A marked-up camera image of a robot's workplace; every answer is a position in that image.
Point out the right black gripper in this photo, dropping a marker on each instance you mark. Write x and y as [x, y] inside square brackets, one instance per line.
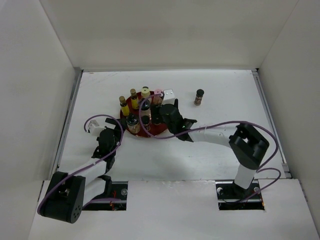
[155, 109]

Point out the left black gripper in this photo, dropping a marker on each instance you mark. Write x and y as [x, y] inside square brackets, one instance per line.
[116, 130]

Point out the black grinder top jar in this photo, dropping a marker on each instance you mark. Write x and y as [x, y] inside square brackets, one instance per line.
[145, 106]

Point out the pink lid spice jar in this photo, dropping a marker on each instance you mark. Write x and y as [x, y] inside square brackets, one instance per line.
[158, 98]

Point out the black cap spice jar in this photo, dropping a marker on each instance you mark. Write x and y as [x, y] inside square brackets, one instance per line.
[146, 122]
[156, 119]
[198, 97]

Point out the cream squeeze bottle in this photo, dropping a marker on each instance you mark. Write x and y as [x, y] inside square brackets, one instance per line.
[145, 92]

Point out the yellow label bottle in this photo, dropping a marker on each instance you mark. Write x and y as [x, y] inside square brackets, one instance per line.
[134, 99]
[124, 106]

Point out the dark lid nut jar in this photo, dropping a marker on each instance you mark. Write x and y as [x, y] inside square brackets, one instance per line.
[133, 123]

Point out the yellow label bottle front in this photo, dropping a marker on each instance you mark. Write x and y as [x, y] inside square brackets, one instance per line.
[124, 106]

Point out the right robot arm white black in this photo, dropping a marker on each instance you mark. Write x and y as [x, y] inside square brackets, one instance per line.
[246, 142]

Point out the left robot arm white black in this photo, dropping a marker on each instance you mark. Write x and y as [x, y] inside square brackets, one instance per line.
[69, 192]

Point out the red round tray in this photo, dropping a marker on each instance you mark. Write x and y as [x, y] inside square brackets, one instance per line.
[154, 129]

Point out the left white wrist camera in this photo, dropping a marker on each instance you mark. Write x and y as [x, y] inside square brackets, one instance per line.
[94, 128]

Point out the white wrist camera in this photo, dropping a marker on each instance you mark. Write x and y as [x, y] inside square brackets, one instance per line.
[94, 128]
[168, 97]

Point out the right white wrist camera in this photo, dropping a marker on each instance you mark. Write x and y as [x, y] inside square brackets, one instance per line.
[168, 97]

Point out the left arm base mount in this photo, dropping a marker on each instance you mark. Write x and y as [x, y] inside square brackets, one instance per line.
[103, 194]

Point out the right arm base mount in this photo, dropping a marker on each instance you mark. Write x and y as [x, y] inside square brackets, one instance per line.
[231, 197]

